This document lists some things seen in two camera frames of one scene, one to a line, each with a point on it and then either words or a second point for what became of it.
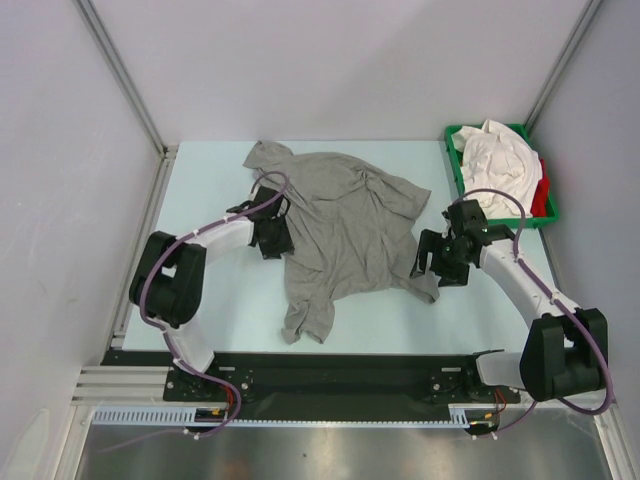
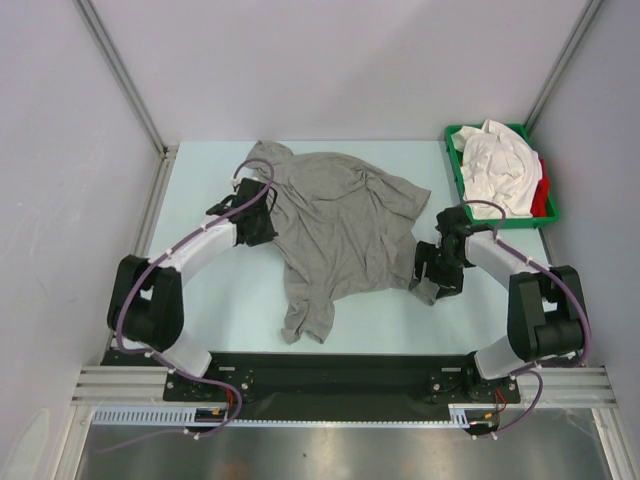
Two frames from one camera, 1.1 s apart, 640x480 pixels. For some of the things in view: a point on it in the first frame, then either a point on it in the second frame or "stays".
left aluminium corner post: x=120 y=71 stays
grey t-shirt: x=352 y=234 stays
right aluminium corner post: x=561 y=64 stays
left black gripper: x=284 y=244 to x=266 y=235
